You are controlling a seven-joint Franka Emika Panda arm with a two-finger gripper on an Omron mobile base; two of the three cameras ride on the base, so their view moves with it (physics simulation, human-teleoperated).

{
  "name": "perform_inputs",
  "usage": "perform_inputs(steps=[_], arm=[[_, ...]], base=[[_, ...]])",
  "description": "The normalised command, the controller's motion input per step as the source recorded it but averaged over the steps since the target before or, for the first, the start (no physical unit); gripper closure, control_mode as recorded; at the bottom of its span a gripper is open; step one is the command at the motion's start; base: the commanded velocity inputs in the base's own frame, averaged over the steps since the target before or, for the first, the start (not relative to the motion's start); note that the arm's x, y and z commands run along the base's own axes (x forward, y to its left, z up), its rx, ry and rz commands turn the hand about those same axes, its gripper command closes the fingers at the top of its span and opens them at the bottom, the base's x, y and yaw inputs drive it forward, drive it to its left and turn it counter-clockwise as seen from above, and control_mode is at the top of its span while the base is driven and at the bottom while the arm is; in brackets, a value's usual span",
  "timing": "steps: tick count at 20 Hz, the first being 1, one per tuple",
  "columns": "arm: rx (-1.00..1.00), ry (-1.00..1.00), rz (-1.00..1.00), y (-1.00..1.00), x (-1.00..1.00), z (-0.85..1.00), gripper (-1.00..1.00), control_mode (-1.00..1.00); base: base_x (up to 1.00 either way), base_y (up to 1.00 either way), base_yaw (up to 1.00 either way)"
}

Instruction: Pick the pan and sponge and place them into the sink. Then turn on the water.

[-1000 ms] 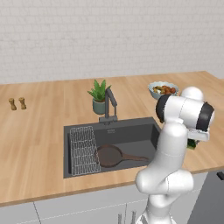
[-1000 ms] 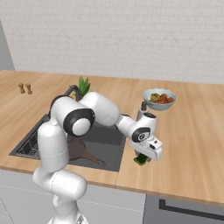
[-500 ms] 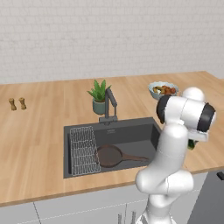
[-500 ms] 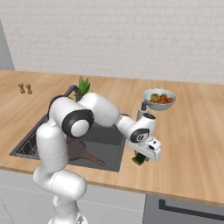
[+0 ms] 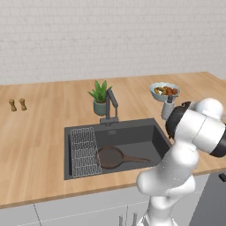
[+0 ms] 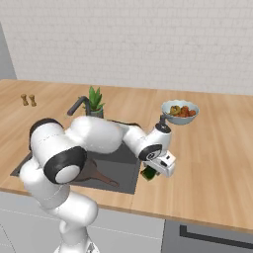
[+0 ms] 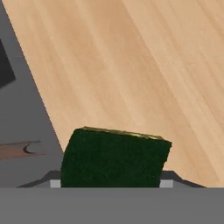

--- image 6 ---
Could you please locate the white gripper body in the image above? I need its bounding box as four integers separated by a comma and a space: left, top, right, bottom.
152, 159, 177, 179

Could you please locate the green sponge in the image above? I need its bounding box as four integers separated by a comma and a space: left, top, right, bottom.
140, 165, 161, 183

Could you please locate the dark grey sink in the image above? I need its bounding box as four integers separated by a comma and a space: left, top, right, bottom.
9, 121, 143, 196

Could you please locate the brown pan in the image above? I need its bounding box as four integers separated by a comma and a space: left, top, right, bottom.
70, 157, 121, 189

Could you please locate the pale blue bowl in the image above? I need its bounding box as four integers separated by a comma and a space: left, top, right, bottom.
160, 99, 201, 127

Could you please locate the yellow green fruit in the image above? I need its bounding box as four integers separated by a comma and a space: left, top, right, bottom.
168, 105, 182, 117

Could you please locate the red fruit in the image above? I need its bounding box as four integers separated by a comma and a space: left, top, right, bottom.
179, 105, 198, 119

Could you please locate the grey drawer front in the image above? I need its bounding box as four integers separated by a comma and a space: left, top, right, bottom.
0, 191, 166, 236

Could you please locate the grey dishwasher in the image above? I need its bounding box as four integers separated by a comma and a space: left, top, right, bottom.
162, 218, 253, 253

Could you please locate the green plant in grey pot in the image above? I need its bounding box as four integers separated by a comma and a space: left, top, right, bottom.
85, 85, 107, 120

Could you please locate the dark grey tap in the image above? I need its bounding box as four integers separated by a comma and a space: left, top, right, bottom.
66, 95, 91, 118

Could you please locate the brown wooden shaker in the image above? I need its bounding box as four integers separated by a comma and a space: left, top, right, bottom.
20, 93, 30, 107
28, 94, 38, 108

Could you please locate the grey cupboard door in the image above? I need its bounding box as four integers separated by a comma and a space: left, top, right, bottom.
0, 209, 165, 253

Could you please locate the black dishwasher handle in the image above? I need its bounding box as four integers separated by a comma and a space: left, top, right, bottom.
179, 224, 253, 250

